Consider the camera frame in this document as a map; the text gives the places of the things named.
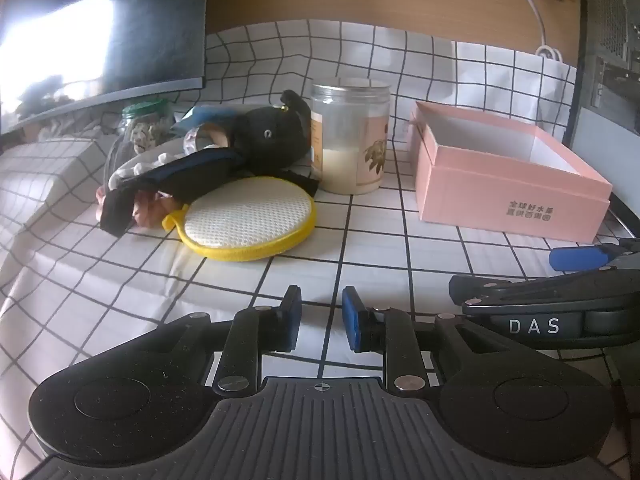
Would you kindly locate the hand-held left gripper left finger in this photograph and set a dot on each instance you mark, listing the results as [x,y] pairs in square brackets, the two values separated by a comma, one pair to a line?
[294,317]

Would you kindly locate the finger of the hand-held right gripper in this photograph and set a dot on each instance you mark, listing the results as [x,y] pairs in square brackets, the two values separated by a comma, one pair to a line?
[580,258]
[495,287]

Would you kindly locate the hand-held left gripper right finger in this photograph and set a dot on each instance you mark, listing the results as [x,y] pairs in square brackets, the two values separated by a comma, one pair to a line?
[351,317]

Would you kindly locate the pink cardboard box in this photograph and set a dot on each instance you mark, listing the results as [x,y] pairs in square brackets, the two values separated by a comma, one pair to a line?
[500,195]

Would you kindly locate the yellow round sponge pad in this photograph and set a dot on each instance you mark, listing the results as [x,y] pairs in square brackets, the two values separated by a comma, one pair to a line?
[245,215]

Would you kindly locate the black cloth with blue trim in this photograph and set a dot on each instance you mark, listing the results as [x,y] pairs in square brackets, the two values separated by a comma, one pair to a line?
[200,165]

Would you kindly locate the black plush toy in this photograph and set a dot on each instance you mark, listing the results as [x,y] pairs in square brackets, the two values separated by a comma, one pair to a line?
[270,135]

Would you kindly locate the pink cloth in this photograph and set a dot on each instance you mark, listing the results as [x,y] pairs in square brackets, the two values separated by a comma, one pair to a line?
[150,208]

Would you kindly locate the clear plastic jar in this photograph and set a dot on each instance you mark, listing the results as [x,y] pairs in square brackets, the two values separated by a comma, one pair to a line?
[345,125]

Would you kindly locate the white patterned cloth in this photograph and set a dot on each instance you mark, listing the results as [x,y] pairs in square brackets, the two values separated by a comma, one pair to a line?
[150,160]

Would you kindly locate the computer case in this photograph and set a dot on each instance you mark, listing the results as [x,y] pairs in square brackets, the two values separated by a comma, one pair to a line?
[610,20]

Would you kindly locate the green lid glass jar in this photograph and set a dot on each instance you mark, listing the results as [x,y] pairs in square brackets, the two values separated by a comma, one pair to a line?
[145,125]

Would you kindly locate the dark computer monitor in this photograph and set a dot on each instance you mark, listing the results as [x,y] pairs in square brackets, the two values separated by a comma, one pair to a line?
[150,20]

